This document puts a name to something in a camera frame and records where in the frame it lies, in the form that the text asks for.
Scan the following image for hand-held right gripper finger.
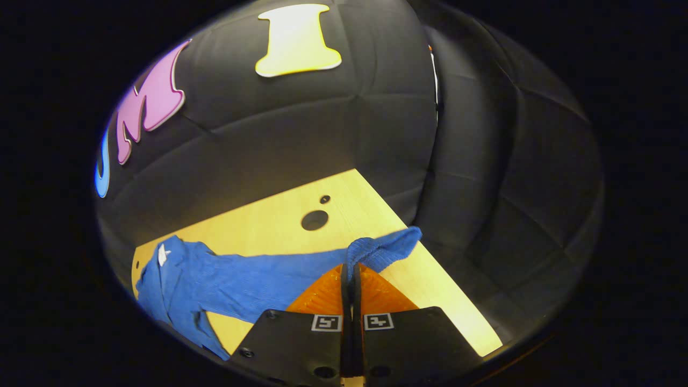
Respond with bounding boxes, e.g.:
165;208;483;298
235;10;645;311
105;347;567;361
227;262;354;384
352;262;485;384

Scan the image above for blue knit garment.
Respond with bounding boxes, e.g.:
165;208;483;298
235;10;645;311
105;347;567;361
134;226;424;362

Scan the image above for black backdrop cloth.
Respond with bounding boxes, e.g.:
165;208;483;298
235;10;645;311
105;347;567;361
95;0;606;356

